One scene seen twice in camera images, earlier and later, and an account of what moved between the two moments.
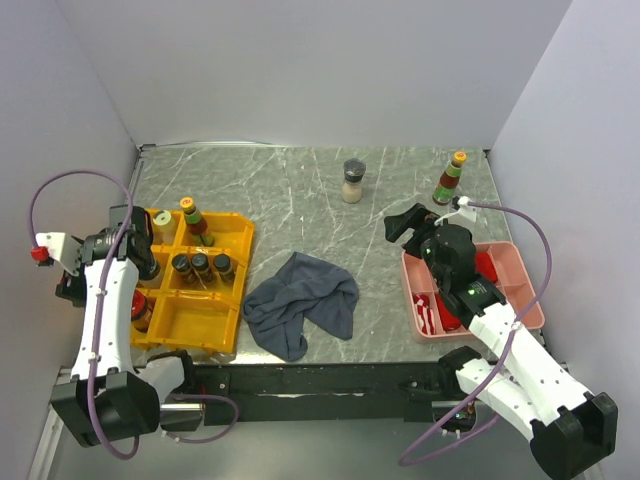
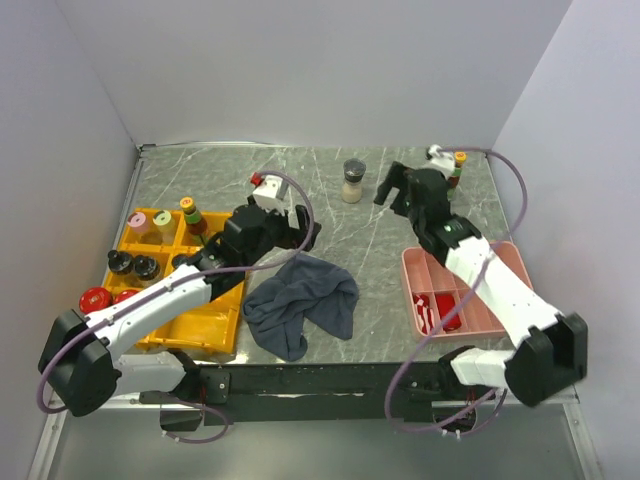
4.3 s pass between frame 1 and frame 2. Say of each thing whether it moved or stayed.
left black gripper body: moved
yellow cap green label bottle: stayed
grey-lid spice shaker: stayed
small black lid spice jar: stayed
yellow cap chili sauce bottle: stayed
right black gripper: moved
